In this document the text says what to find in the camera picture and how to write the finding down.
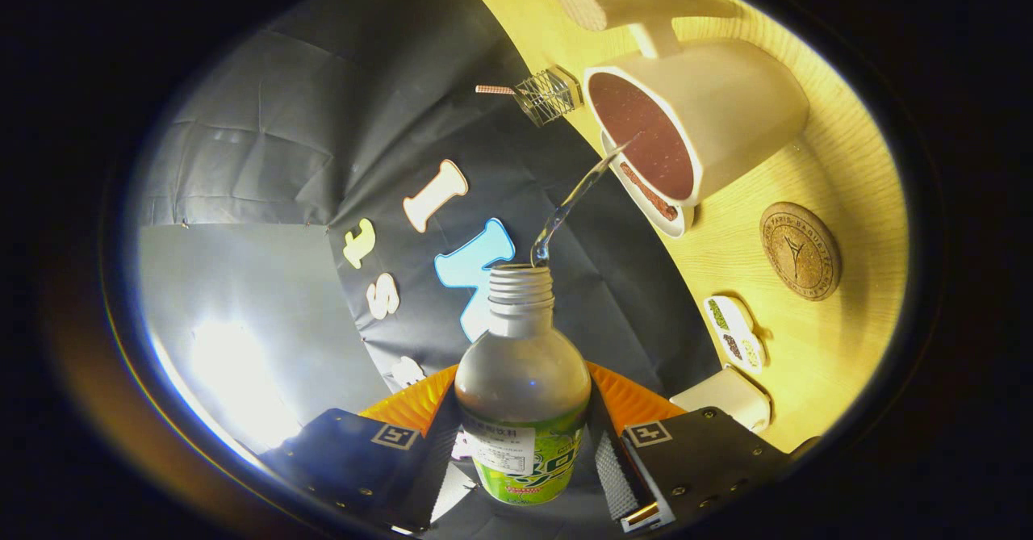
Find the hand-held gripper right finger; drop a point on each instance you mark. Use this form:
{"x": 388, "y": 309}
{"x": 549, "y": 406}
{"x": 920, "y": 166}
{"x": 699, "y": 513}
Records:
{"x": 702, "y": 451}

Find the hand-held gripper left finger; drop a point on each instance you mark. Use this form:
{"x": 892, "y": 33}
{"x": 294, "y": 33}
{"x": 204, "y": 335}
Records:
{"x": 347, "y": 459}

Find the silver bottle with green label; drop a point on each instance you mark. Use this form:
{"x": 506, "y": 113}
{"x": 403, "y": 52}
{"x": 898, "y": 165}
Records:
{"x": 520, "y": 362}

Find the round cork coaster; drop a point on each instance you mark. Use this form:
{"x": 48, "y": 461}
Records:
{"x": 800, "y": 251}

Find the clear juice stream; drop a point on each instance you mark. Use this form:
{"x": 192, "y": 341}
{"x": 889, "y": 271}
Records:
{"x": 565, "y": 213}

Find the white toaster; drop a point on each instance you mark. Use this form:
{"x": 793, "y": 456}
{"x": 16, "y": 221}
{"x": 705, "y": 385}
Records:
{"x": 726, "y": 399}

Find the white divided dish with beans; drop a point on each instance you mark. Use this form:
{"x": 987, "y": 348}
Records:
{"x": 736, "y": 334}

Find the white round plate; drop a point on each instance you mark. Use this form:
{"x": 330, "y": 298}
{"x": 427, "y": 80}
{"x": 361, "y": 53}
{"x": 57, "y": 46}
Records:
{"x": 674, "y": 223}

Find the brown sausage piece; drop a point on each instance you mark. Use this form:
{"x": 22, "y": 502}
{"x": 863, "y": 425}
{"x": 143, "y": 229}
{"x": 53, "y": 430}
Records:
{"x": 650, "y": 194}

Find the wooden table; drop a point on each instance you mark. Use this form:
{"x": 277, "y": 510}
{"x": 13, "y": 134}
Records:
{"x": 855, "y": 161}

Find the striped paper straw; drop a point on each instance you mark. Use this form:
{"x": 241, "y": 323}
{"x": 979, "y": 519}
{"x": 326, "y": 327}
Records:
{"x": 494, "y": 89}

